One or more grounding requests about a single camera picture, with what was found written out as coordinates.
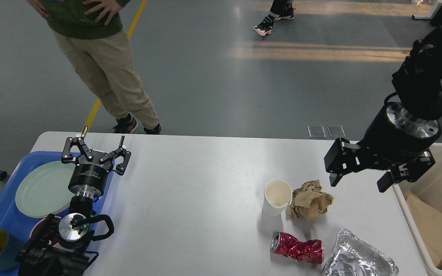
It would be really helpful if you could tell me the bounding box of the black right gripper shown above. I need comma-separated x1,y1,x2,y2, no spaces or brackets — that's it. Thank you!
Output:
324,102,442,193

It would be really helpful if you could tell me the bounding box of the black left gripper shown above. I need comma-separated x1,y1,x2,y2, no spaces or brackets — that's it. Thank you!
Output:
61,126,132,197

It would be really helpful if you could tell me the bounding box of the mint green plate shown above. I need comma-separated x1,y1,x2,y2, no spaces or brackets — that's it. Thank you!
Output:
15,161,75,211

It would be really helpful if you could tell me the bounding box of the brown paper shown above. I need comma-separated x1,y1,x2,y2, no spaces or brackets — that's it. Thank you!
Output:
286,180,334,223

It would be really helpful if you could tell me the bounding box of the pink mug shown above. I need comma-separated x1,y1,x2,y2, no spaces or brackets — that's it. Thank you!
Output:
29,218,63,249

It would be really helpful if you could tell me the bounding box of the brown paper bag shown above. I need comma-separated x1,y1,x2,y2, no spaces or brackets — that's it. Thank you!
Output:
403,191,442,268

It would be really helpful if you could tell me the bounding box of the aluminium foil tray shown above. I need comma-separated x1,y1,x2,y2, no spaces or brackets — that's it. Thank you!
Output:
321,228,399,276

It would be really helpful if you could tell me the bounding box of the white paper cup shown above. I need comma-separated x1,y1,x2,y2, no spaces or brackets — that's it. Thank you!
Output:
262,179,292,217

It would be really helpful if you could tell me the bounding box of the crushed red can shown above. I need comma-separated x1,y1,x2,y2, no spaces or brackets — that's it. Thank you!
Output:
270,231,324,264

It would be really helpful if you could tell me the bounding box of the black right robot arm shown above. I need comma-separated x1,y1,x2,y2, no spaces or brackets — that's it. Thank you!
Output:
324,26,442,192

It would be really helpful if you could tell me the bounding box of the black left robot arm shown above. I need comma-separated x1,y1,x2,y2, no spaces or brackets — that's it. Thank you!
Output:
15,126,131,276

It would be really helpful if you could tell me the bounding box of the person in green sweater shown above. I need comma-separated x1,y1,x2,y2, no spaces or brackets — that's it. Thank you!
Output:
28,0,163,135

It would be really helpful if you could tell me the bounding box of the person in black sneakers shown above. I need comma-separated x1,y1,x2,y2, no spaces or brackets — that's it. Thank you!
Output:
252,0,295,36

